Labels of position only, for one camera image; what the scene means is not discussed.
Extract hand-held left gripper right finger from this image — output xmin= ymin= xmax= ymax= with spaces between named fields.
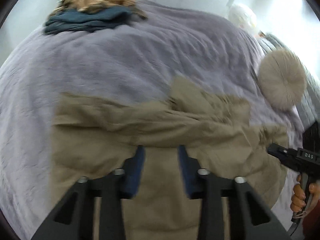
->
xmin=177 ymin=145 xmax=292 ymax=240

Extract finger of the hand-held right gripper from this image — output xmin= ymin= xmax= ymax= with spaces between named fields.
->
xmin=267 ymin=144 xmax=297 ymax=167

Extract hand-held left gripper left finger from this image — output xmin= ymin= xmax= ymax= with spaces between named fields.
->
xmin=31 ymin=145 xmax=146 ymax=240

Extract khaki puffer jacket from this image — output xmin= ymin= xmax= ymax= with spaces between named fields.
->
xmin=51 ymin=76 xmax=288 ymax=240

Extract person's right forearm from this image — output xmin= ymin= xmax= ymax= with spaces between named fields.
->
xmin=302 ymin=196 xmax=320 ymax=240

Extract person's right hand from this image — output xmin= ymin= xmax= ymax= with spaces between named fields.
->
xmin=291 ymin=175 xmax=320 ymax=213

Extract grey quilted headboard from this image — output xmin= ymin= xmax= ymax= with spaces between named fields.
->
xmin=260 ymin=32 xmax=320 ymax=128

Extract round beige pleated cushion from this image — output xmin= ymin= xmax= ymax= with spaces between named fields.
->
xmin=259 ymin=50 xmax=307 ymax=112

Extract purple embossed blanket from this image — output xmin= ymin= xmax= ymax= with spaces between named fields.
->
xmin=0 ymin=0 xmax=304 ymax=240

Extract white floral bag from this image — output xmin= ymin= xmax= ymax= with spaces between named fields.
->
xmin=229 ymin=4 xmax=257 ymax=34

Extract blue jeans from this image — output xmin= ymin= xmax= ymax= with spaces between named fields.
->
xmin=44 ymin=6 xmax=133 ymax=35

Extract brown patterned garment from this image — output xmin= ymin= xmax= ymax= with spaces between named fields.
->
xmin=129 ymin=4 xmax=148 ymax=20

